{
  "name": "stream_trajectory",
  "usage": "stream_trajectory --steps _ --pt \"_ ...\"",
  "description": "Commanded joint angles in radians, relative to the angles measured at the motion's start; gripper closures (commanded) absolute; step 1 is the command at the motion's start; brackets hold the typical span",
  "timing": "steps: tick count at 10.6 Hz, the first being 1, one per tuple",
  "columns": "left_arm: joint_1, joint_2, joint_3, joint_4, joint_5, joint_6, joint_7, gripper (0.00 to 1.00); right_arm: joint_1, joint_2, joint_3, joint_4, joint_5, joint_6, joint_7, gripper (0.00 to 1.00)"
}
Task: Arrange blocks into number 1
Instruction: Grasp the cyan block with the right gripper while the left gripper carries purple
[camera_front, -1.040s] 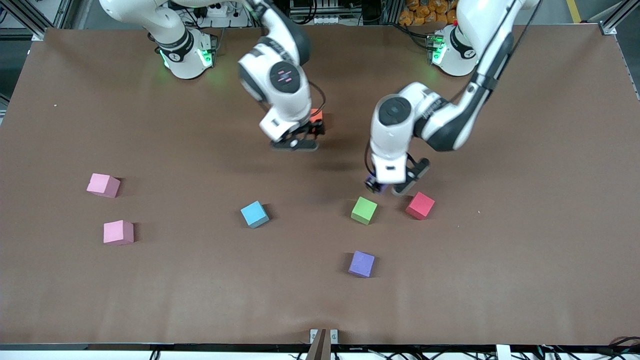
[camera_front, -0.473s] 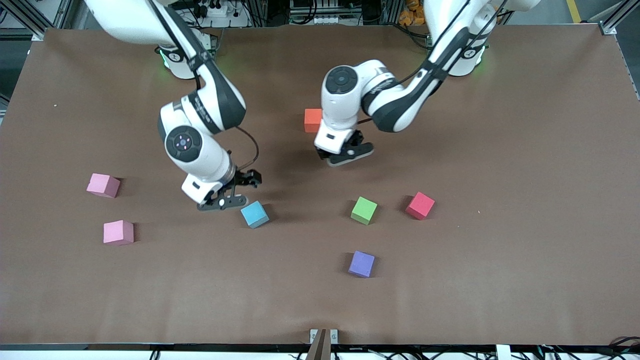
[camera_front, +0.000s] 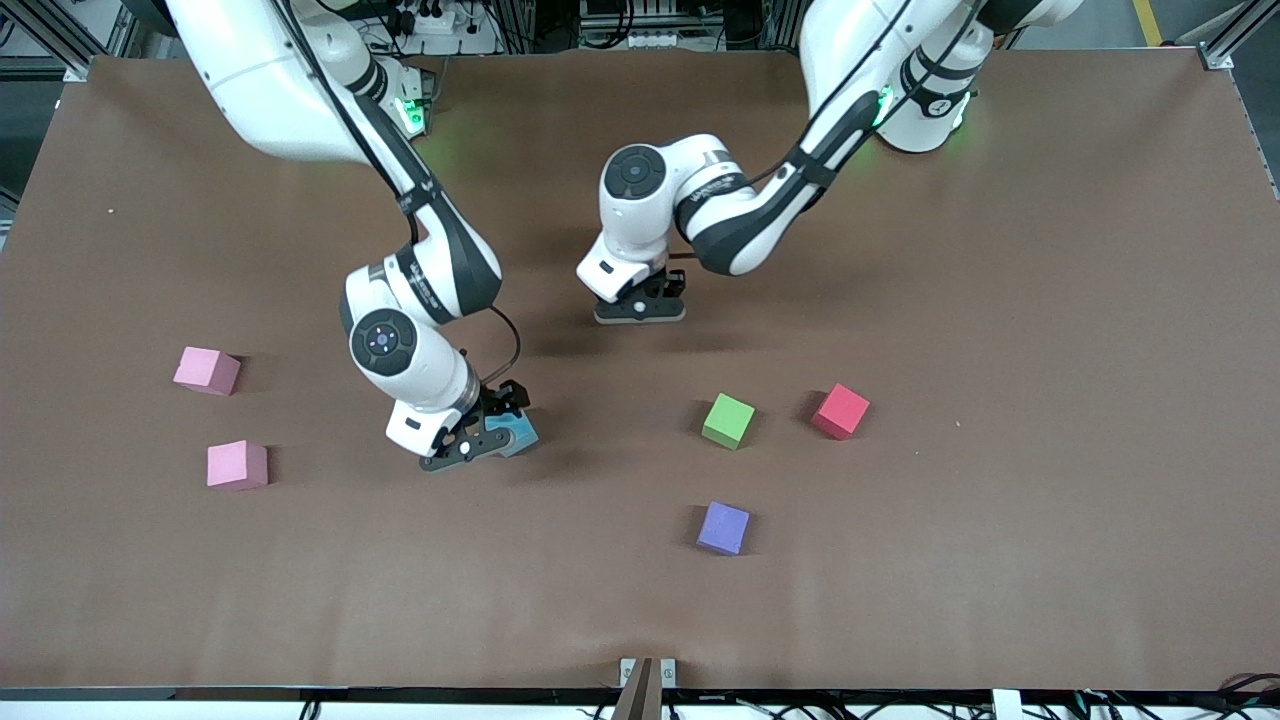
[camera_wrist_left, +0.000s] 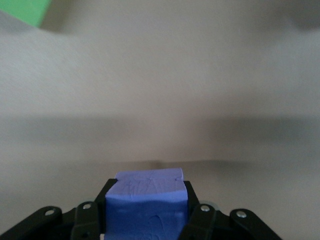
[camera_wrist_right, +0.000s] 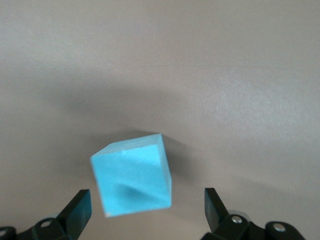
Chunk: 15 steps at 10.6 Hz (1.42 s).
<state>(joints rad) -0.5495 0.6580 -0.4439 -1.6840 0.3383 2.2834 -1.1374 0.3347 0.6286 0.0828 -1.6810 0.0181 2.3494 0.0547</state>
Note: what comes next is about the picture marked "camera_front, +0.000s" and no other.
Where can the brown wooden strip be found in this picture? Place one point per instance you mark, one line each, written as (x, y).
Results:
(635, 695)

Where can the brown table cover sheet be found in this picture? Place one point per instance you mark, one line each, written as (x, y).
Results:
(1000, 560)

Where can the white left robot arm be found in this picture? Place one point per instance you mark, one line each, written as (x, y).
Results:
(760, 215)

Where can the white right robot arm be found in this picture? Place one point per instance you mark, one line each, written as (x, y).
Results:
(260, 80)

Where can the aluminium frame profile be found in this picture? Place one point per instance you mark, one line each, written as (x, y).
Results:
(60, 40)
(1235, 35)

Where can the small metal bracket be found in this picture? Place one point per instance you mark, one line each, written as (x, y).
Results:
(668, 672)

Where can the white power strip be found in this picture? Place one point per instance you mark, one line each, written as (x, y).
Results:
(430, 20)

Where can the green foam cube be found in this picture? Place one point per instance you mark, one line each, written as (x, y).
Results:
(727, 421)

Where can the pink foam cube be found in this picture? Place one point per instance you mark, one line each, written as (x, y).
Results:
(236, 465)
(205, 369)

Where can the purple foam cube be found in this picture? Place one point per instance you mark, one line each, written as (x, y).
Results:
(723, 528)

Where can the blue foam cube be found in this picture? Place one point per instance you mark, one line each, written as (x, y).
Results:
(520, 435)

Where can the red foam cube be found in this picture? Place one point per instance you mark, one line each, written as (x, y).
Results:
(840, 411)

